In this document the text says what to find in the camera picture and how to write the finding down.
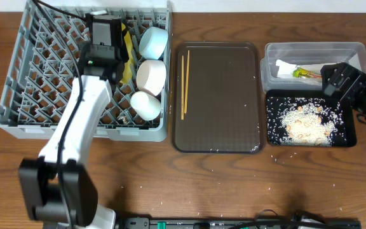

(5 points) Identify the light blue bowl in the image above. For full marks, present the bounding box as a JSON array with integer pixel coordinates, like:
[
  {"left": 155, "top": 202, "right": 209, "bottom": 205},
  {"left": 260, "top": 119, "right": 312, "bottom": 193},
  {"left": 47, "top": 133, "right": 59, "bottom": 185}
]
[{"left": 139, "top": 27, "right": 168, "bottom": 60}]

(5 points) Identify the rice food waste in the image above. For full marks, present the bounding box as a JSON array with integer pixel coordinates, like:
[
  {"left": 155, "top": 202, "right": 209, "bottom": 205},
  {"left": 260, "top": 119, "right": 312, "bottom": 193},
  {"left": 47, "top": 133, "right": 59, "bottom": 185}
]
[{"left": 267, "top": 97, "right": 346, "bottom": 147}]

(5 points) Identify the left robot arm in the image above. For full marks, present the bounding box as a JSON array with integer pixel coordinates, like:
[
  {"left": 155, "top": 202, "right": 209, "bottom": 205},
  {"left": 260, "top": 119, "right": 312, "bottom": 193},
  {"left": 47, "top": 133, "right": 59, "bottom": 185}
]
[{"left": 18, "top": 13, "right": 129, "bottom": 228}]

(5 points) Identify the green snack wrapper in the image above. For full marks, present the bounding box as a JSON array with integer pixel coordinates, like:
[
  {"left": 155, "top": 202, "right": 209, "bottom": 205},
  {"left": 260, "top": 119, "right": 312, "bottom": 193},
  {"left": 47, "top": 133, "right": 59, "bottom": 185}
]
[{"left": 292, "top": 67, "right": 322, "bottom": 79}]

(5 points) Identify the wooden chopstick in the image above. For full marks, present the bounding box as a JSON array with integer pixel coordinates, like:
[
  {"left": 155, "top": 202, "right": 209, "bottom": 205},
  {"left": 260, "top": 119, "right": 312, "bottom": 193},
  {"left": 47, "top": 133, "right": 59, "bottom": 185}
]
[
  {"left": 184, "top": 50, "right": 190, "bottom": 114},
  {"left": 180, "top": 56, "right": 184, "bottom": 120}
]

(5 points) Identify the yellow plate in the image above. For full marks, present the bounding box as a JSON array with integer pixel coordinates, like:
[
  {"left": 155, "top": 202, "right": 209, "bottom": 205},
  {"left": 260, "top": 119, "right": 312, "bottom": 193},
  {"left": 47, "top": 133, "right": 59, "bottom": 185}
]
[{"left": 119, "top": 22, "right": 135, "bottom": 85}]

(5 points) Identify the grey dishwasher rack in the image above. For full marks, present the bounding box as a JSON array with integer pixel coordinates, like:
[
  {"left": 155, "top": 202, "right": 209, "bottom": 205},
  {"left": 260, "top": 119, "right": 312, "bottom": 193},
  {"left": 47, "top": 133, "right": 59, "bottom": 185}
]
[{"left": 0, "top": 1, "right": 172, "bottom": 142}]

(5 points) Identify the dark brown serving tray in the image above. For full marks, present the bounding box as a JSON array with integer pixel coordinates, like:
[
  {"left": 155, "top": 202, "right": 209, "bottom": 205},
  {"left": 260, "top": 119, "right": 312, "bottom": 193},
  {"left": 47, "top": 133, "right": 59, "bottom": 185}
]
[{"left": 172, "top": 41, "right": 266, "bottom": 154}]

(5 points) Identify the black waste tray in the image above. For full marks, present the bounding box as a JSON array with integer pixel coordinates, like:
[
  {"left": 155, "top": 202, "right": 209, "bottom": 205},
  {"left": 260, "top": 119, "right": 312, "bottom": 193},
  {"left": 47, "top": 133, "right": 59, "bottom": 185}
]
[{"left": 264, "top": 88, "right": 358, "bottom": 148}]

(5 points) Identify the white cup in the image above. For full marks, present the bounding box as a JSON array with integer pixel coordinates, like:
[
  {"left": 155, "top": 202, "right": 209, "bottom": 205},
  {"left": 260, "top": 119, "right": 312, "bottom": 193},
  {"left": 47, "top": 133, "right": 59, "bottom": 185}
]
[{"left": 130, "top": 91, "right": 161, "bottom": 121}]

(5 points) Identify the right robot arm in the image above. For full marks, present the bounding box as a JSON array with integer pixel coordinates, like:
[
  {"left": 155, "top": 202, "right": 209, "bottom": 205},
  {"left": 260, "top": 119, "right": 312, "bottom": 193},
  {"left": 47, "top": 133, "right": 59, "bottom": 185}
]
[{"left": 320, "top": 62, "right": 366, "bottom": 124}]

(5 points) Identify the white paper napkin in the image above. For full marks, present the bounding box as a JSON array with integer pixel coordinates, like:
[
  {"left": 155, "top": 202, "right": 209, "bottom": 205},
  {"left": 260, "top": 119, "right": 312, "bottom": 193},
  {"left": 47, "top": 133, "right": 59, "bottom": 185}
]
[{"left": 275, "top": 59, "right": 323, "bottom": 80}]

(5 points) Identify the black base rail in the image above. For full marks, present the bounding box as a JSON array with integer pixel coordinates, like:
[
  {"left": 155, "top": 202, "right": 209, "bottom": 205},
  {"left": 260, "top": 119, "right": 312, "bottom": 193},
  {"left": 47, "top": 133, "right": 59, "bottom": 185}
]
[{"left": 114, "top": 209, "right": 362, "bottom": 229}]

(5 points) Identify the clear plastic bin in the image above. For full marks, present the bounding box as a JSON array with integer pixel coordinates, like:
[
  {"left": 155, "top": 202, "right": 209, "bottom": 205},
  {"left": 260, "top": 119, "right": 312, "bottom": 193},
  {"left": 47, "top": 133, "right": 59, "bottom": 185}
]
[{"left": 261, "top": 42, "right": 366, "bottom": 92}]

